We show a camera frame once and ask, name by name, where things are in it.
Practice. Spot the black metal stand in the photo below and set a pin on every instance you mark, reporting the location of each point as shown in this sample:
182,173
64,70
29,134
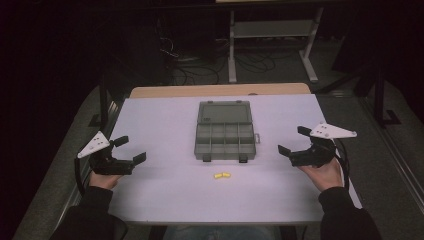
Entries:
380,100
104,103

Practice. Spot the person's left hand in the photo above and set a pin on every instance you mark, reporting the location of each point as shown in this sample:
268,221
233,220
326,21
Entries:
105,181

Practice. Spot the person's right hand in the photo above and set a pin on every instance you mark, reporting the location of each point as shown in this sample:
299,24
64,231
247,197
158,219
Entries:
325,176

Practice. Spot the yellow earplug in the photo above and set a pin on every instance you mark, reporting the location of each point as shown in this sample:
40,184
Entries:
226,174
218,175

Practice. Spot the lilac table cover sheet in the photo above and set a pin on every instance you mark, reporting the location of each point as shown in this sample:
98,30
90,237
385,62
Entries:
160,133

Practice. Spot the wooden table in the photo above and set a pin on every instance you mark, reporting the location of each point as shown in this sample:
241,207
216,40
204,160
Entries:
200,90

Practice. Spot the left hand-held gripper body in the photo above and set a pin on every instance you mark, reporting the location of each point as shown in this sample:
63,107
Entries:
107,164

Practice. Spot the white metal desk frame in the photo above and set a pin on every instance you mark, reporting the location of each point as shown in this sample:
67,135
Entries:
273,29

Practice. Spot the grey plastic compartment box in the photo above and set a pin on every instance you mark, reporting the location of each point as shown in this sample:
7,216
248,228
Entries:
225,131

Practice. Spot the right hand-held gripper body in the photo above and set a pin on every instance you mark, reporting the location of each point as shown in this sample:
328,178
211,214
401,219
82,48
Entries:
316,154

